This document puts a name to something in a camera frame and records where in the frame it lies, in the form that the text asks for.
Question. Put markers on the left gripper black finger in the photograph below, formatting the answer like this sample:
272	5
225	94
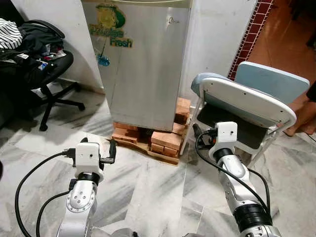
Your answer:
112	148
83	141

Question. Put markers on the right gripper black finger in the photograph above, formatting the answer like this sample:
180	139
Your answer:
197	131

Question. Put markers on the silver fridge door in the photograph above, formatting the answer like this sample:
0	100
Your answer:
148	84

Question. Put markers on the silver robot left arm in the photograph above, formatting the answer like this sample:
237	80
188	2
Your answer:
79	202

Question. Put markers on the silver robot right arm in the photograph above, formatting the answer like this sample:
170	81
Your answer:
232	168

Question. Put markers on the green yellow fridge sticker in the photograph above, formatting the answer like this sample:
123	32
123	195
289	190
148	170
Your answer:
111	22

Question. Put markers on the red brick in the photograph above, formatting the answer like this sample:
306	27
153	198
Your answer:
167	142
183	109
126	132

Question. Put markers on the wooden base board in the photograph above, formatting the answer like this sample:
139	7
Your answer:
143	148

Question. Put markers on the white blue folding chair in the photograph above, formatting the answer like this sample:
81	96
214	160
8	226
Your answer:
247	101

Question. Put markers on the black office chair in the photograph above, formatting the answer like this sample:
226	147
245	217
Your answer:
49	94

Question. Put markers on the grey robot left leg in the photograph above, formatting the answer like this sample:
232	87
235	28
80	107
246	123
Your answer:
123	233

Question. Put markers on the grey robot leg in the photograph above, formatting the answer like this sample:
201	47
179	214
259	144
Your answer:
123	233
193	235

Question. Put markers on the person bare leg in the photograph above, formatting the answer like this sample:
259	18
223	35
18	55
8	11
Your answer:
303	116

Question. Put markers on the grey robot right leg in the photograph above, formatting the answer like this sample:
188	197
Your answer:
193	235

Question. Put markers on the black garment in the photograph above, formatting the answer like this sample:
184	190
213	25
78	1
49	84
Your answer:
37	37

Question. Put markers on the striped white black cloth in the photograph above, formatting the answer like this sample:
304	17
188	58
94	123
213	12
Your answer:
10	34

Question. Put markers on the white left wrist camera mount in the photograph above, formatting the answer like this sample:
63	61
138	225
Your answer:
88	155

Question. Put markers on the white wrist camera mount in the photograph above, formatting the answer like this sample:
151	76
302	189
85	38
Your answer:
227	134
88	155

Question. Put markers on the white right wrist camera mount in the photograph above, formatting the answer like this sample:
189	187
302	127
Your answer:
227	134

